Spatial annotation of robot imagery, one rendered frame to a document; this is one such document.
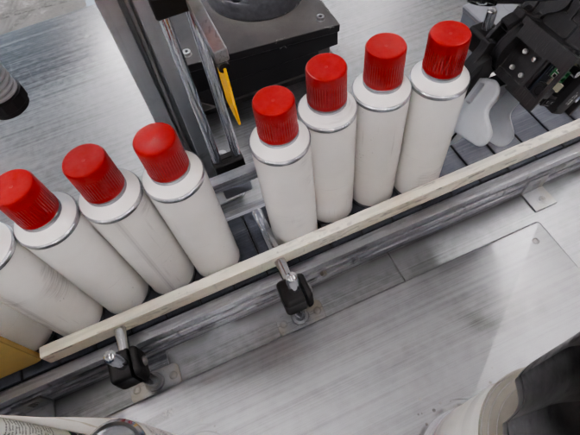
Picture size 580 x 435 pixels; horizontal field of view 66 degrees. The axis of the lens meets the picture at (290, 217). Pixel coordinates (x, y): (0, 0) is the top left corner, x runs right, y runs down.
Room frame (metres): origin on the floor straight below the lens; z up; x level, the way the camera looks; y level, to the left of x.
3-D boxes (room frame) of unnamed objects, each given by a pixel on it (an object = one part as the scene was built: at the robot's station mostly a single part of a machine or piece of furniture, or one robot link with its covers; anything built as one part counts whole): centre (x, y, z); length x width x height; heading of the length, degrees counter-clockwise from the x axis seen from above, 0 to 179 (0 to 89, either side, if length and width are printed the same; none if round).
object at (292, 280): (0.17, 0.01, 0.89); 0.03 x 0.03 x 0.12; 14
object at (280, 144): (0.25, 0.00, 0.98); 0.05 x 0.05 x 0.20
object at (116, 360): (0.14, 0.18, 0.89); 0.06 x 0.03 x 0.12; 14
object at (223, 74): (0.26, 0.03, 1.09); 0.03 x 0.01 x 0.06; 14
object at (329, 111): (0.28, -0.05, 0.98); 0.05 x 0.05 x 0.20
